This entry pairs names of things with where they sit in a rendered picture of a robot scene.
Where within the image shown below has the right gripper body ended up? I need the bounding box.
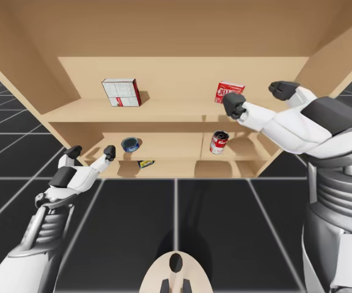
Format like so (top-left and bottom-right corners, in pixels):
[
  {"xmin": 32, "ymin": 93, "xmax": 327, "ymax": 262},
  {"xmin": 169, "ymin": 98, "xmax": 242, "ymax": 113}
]
[{"xmin": 260, "ymin": 96, "xmax": 352, "ymax": 157}]

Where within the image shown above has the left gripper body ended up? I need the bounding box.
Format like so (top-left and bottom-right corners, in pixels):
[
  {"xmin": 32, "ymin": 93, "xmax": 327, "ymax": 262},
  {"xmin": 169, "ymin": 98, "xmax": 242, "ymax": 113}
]
[{"xmin": 48, "ymin": 157, "xmax": 101, "ymax": 192}]

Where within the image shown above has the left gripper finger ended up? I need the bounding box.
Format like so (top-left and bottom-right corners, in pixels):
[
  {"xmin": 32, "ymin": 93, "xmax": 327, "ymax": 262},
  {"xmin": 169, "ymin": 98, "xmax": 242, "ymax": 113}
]
[
  {"xmin": 57, "ymin": 145, "xmax": 83, "ymax": 168},
  {"xmin": 89, "ymin": 145, "xmax": 117, "ymax": 173}
]

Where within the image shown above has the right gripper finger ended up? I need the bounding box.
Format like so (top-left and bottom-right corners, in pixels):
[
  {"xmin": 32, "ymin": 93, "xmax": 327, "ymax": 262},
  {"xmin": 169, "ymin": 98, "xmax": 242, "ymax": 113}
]
[
  {"xmin": 268, "ymin": 80, "xmax": 318, "ymax": 108},
  {"xmin": 222, "ymin": 92, "xmax": 275, "ymax": 132}
]

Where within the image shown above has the pale wooden shelf unit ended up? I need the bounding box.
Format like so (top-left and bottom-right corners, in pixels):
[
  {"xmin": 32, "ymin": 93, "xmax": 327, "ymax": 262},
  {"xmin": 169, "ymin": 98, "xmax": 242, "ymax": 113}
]
[{"xmin": 0, "ymin": 0, "xmax": 352, "ymax": 179}]

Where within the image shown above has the blue flat can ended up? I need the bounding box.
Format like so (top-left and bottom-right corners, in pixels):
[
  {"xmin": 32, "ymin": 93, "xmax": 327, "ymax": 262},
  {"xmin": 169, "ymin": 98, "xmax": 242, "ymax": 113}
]
[{"xmin": 120, "ymin": 137, "xmax": 141, "ymax": 153}]

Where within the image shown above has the red and white can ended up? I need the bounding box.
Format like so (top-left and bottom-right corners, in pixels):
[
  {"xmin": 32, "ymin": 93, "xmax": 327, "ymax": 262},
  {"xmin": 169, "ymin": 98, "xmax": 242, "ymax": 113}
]
[{"xmin": 209, "ymin": 130, "xmax": 230, "ymax": 156}]

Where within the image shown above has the red and white carton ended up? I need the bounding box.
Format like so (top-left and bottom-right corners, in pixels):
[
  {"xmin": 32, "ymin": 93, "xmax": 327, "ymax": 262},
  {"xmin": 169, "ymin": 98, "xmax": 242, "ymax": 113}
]
[{"xmin": 101, "ymin": 78, "xmax": 142, "ymax": 108}]

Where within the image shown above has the tan robot part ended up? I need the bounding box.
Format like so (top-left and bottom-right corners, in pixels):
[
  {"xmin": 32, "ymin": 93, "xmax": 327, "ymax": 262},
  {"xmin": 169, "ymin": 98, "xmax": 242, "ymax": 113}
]
[{"xmin": 139, "ymin": 250, "xmax": 214, "ymax": 293}]

